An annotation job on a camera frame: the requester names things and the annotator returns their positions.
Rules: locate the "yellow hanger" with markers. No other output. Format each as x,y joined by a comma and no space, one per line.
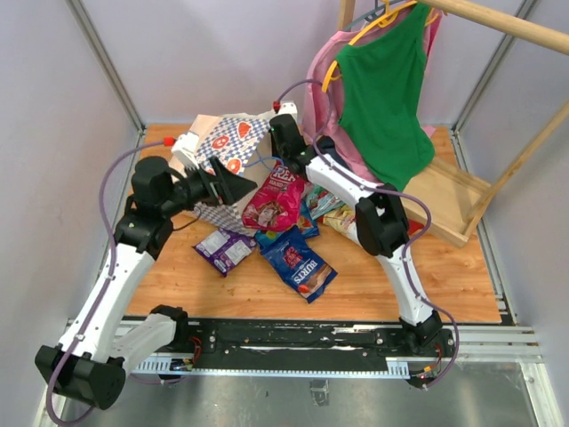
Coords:
388,17

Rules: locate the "red chips bag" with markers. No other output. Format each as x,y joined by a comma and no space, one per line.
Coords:
343,220

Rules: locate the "purple snack packet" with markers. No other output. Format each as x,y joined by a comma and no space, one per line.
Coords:
225,249

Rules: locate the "pink shirt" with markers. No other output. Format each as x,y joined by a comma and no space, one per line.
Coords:
322,111

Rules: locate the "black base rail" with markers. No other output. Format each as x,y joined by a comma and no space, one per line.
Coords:
320,349

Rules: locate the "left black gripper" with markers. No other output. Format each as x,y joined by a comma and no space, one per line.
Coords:
231,187

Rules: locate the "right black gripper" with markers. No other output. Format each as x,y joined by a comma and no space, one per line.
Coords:
275,151

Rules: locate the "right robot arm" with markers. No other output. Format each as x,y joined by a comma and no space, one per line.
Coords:
381,225

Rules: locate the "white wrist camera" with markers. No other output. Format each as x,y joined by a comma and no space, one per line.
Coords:
183,149
285,108

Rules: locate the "green tank top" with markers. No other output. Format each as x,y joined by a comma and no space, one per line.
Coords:
382,83

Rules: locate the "grey hanger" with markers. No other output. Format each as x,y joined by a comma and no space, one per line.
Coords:
348,21

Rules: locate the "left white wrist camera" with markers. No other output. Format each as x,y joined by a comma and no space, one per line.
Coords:
183,149

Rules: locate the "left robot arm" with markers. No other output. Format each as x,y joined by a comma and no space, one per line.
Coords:
89,363

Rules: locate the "blue crumpled cloth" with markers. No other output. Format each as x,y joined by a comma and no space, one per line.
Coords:
326,147

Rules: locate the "blue Slendy candy bag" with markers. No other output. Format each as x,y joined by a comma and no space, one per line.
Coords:
306,225

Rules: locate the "dark blue snack packet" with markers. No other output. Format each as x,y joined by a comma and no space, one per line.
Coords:
298,265

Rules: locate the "pink snack packet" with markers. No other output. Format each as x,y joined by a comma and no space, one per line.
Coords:
276,205

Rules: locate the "blue checkered paper bag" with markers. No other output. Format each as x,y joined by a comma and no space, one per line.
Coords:
240,141

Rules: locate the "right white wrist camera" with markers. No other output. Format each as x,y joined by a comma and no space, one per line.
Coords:
285,108

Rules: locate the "wooden clothes rack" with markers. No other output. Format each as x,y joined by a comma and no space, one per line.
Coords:
457,199

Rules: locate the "teal snack packet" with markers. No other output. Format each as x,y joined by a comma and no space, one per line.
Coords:
320,202

